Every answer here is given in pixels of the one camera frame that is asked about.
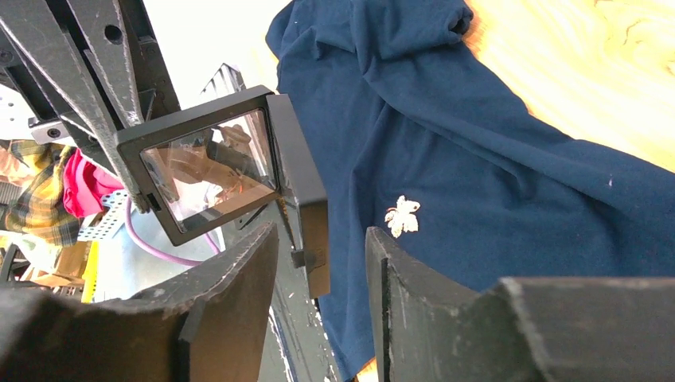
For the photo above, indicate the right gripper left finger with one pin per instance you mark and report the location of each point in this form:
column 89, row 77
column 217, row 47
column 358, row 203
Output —
column 208, row 323

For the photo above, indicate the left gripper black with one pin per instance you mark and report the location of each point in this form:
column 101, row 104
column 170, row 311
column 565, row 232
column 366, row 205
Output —
column 95, row 67

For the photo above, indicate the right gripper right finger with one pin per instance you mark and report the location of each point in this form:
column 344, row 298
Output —
column 426, row 327

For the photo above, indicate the navy blue garment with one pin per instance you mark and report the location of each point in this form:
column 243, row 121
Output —
column 393, row 104

